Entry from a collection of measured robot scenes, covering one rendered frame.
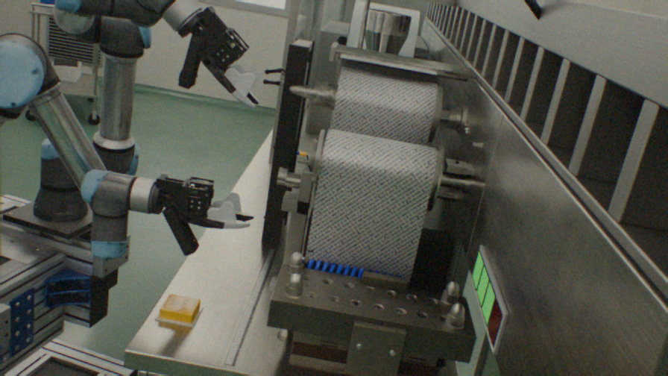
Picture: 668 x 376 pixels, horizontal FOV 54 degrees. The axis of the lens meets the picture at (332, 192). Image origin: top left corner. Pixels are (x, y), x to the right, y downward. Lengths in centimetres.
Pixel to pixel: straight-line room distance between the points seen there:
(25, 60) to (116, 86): 58
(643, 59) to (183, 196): 96
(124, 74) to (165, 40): 536
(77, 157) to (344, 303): 68
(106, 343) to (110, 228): 152
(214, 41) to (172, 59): 590
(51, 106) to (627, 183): 118
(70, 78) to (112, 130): 433
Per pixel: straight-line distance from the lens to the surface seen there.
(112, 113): 194
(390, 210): 139
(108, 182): 146
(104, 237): 150
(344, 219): 140
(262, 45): 701
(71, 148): 156
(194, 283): 157
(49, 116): 154
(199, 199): 139
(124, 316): 314
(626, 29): 80
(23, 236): 214
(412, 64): 162
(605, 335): 68
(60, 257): 204
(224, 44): 135
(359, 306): 130
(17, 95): 137
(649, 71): 72
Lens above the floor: 165
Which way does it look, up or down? 19 degrees down
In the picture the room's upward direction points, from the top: 10 degrees clockwise
